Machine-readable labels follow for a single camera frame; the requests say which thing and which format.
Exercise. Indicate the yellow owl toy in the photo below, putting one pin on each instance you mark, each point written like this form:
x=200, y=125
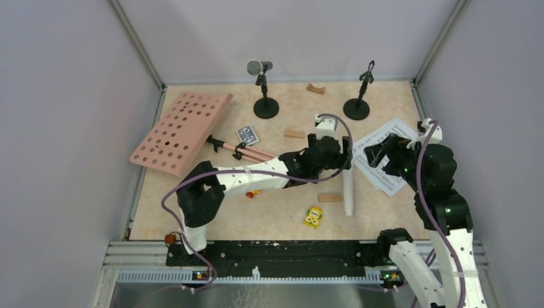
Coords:
x=313, y=217

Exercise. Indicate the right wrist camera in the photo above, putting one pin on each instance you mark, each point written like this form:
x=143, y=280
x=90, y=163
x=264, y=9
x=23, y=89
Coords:
x=427, y=128

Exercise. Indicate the wooden block behind microphone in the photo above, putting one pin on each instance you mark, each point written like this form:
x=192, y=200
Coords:
x=316, y=90

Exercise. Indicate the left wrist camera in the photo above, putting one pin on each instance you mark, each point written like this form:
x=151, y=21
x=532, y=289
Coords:
x=325, y=126

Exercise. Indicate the white microphone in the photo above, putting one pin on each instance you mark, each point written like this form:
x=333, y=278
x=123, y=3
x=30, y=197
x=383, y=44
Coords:
x=348, y=197

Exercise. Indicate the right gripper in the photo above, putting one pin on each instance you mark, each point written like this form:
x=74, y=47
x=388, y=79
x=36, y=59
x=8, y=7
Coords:
x=396, y=146

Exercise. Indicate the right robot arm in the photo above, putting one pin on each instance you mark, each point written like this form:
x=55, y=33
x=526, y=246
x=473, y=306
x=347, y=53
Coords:
x=429, y=168

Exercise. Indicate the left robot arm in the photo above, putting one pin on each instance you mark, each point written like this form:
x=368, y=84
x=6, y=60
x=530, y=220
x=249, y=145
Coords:
x=201, y=194

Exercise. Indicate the pink music stand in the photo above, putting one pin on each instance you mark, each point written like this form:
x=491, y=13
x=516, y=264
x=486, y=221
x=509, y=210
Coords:
x=173, y=144

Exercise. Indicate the blue playing card deck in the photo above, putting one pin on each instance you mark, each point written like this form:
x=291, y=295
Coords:
x=247, y=135

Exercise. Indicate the wooden block near owl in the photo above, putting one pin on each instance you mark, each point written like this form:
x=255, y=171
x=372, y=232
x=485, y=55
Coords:
x=330, y=198

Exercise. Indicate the toy block car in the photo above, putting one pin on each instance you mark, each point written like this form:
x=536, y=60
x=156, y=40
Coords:
x=252, y=194

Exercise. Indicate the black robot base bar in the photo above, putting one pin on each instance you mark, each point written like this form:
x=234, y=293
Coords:
x=295, y=259

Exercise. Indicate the wooden block centre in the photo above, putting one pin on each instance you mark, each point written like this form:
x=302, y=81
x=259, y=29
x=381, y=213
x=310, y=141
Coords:
x=294, y=134

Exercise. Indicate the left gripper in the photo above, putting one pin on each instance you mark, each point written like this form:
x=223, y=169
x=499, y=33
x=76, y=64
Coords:
x=340, y=161

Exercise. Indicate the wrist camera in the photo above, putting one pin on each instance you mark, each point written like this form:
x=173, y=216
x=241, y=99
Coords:
x=427, y=128
x=325, y=126

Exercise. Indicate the orange round knob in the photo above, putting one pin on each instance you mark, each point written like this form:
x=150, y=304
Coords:
x=170, y=239

